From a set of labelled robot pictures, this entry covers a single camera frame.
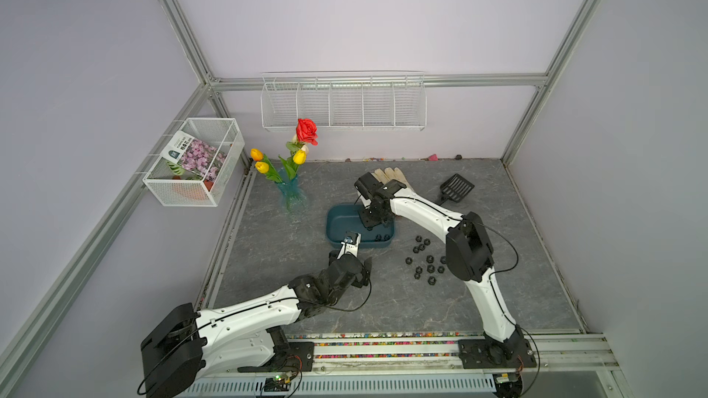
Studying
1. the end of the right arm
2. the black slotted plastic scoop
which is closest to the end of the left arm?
the end of the right arm

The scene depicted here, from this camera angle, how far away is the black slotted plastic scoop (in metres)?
1.11

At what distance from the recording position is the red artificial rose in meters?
0.77

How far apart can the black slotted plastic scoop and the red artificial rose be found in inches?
22.7
